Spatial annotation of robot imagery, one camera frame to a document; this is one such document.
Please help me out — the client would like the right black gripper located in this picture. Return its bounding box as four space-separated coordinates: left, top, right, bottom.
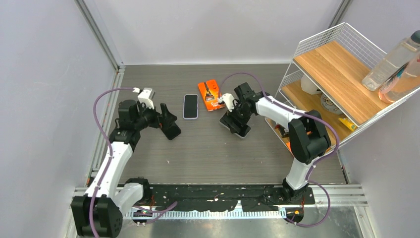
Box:
222 99 253 134

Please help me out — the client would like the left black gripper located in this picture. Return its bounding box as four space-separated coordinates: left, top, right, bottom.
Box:
134 101 177 131

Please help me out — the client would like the orange razor box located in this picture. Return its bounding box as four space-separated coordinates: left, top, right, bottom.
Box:
198 79 225 112

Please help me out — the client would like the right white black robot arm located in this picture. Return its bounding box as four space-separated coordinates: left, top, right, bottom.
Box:
217 83 331 204

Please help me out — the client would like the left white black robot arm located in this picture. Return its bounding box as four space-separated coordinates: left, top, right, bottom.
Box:
71 100 181 238

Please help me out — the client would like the bare black phone left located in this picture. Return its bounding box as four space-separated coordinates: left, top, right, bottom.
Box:
161 122 182 140

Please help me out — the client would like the phone in lilac case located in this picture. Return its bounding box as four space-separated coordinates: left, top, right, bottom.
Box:
183 94 198 119

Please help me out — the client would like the orange packet under shelf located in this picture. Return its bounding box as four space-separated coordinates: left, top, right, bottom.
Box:
286 141 291 151

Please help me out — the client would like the white round container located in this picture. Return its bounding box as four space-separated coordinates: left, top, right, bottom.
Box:
300 74 322 95

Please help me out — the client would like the yellow snack packet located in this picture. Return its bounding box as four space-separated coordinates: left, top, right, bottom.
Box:
338 118 358 131

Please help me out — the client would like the pink tinted bottle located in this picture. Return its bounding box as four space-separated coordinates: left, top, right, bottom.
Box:
378 54 420 104

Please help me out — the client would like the clear water bottle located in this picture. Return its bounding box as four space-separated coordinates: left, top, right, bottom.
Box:
362 30 420 91

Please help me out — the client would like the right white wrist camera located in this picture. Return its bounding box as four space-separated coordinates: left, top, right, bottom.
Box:
218 93 235 112

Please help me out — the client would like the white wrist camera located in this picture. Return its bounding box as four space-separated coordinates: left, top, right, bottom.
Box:
218 93 235 112
133 87 155 109

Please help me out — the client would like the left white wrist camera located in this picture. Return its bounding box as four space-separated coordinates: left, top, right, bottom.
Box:
133 87 155 109

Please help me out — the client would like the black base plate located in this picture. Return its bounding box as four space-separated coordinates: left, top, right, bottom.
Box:
136 184 315 212

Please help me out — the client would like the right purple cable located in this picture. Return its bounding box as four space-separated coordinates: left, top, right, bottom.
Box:
217 72 341 228

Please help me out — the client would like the white wire wooden shelf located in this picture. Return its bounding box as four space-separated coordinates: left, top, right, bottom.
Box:
275 23 408 146

